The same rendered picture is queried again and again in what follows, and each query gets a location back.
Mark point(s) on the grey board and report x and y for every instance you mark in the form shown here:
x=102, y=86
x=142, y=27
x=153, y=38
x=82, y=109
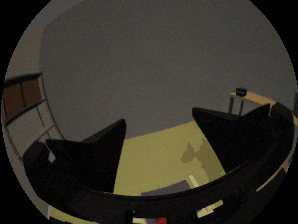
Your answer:
x=179, y=187

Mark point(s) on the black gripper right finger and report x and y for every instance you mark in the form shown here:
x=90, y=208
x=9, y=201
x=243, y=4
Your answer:
x=228, y=133

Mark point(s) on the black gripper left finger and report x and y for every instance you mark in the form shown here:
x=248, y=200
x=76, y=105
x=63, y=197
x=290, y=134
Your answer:
x=96, y=156

